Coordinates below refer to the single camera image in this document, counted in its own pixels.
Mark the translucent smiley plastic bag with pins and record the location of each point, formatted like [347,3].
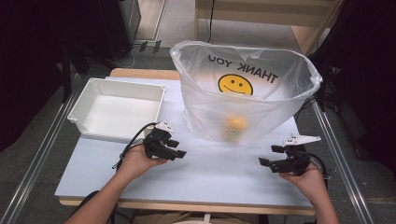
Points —
[249,102]

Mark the person's beige trousers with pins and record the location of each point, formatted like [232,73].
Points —
[162,217]

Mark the black cabinet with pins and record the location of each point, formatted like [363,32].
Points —
[120,28]

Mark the black curtain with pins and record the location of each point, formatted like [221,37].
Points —
[367,77]
[28,62]

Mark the metal floor rail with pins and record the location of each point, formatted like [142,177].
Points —
[40,152]
[342,168]

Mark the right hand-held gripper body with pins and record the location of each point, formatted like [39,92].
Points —
[297,158]

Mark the white plastic tray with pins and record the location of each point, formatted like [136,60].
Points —
[120,113]

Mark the person's left hand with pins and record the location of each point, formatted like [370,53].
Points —
[137,161]

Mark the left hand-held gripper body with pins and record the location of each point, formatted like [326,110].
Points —
[157,140]

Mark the yellow juice carton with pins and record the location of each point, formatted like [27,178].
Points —
[235,126]

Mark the light wooden shelf unit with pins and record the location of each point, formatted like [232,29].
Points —
[267,12]

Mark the black metal stand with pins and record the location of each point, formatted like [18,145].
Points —
[322,90]
[66,74]

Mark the person's right hand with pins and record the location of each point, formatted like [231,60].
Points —
[306,183]

